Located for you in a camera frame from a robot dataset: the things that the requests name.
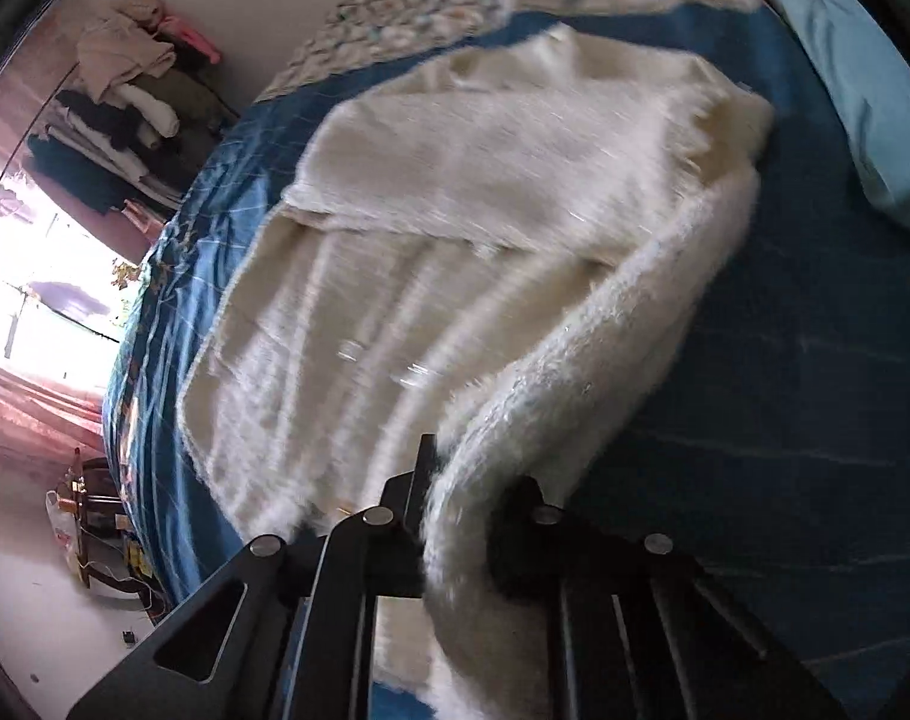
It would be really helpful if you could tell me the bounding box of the light blue pillow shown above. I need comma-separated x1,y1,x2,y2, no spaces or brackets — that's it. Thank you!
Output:
768,0,910,229

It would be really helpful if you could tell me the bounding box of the dark wooden stool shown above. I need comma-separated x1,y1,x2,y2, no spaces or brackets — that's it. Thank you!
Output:
68,457,169,621

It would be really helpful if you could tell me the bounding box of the red window curtain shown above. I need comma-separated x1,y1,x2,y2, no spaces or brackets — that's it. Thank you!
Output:
0,366,103,472

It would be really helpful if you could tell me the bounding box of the blue striped bed sheet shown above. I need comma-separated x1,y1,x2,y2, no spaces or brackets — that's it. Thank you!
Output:
103,5,910,718

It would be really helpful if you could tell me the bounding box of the pile of folded clothes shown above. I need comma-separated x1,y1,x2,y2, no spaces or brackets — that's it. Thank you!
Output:
22,0,238,220

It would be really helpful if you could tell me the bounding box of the white fluffy fleece garment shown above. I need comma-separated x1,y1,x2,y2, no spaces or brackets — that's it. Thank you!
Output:
176,25,774,718

